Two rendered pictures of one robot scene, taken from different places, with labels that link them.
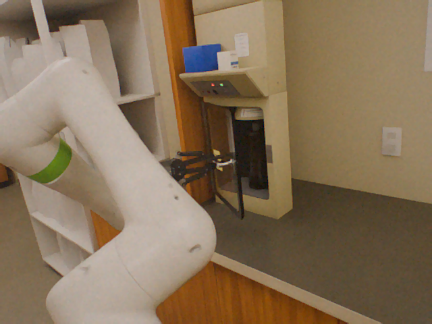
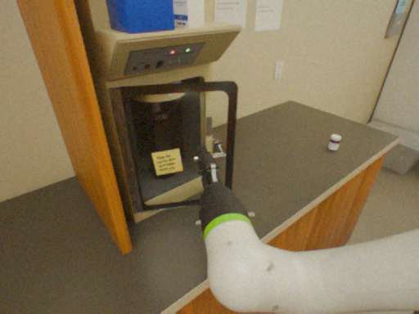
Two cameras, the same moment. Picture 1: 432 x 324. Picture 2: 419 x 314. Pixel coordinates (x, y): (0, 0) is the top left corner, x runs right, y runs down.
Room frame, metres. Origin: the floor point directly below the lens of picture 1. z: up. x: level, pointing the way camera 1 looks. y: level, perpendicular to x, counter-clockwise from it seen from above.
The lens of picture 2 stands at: (1.12, 0.57, 1.57)
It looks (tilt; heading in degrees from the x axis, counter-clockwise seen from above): 32 degrees down; 276
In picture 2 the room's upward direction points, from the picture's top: straight up
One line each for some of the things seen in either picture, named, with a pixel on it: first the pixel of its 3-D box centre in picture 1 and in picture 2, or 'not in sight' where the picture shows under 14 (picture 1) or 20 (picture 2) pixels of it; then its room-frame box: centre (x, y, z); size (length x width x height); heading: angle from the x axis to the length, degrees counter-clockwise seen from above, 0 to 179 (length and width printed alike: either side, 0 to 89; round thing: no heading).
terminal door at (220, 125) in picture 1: (222, 157); (182, 154); (1.25, -0.05, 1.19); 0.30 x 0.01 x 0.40; 16
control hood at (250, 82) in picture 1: (221, 84); (176, 51); (1.26, -0.07, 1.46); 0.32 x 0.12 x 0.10; 44
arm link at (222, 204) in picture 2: not in sight; (225, 219); (1.12, 0.20, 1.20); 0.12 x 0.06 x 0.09; 17
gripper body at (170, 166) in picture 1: (173, 170); (215, 195); (1.15, 0.13, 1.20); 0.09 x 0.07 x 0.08; 107
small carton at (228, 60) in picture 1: (227, 60); (188, 11); (1.23, -0.10, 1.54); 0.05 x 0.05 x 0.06; 52
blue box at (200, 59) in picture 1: (202, 58); (139, 5); (1.32, -0.02, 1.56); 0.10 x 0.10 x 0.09; 44
